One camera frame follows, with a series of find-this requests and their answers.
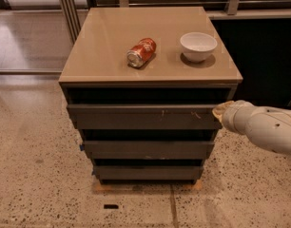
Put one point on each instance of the grey bottom drawer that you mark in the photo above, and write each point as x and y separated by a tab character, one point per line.
148	173

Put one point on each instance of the grey drawer cabinet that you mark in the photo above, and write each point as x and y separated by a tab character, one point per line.
97	73

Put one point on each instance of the grey middle drawer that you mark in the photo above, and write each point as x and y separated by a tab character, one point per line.
148	150

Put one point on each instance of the foam-covered gripper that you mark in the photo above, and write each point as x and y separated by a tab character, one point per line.
230	117

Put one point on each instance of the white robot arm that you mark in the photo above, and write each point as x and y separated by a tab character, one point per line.
267	127

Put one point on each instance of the grey drawer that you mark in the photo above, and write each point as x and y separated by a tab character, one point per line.
148	173
143	116
148	150

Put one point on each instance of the white ceramic bowl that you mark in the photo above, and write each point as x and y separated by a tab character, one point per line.
197	46

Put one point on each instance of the crushed orange soda can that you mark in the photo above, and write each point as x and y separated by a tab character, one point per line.
141	53

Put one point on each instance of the grey top drawer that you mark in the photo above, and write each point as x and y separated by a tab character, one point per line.
143	116

